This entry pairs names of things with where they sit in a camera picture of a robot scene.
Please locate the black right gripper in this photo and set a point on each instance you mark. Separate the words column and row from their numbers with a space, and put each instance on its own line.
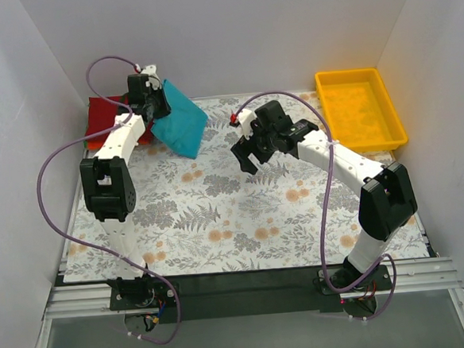
column 252, row 149

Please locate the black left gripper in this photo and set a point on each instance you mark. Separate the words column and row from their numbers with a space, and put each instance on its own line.
column 159, row 104

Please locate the teal t-shirt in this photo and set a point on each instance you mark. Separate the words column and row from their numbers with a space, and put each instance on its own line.
column 181, row 130

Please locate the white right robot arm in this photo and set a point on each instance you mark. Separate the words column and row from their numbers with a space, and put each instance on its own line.
column 386, row 195

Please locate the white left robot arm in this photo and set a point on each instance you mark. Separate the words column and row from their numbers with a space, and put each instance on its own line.
column 109, row 191

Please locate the folded red t-shirt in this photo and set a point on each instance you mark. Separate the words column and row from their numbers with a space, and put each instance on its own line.
column 101, row 115

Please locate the yellow plastic tray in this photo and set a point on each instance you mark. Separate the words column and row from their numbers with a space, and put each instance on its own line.
column 359, row 110

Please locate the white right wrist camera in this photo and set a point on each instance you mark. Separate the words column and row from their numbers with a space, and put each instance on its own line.
column 244, row 119

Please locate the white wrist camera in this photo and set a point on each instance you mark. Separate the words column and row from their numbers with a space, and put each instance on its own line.
column 149, row 76
column 244, row 119

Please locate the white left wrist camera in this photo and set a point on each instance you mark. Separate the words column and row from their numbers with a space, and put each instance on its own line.
column 149, row 76

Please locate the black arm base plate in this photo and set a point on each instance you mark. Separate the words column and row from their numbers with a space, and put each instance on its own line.
column 319, row 298

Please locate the aluminium frame rail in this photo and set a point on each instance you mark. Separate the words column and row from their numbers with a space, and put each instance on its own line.
column 79, row 300

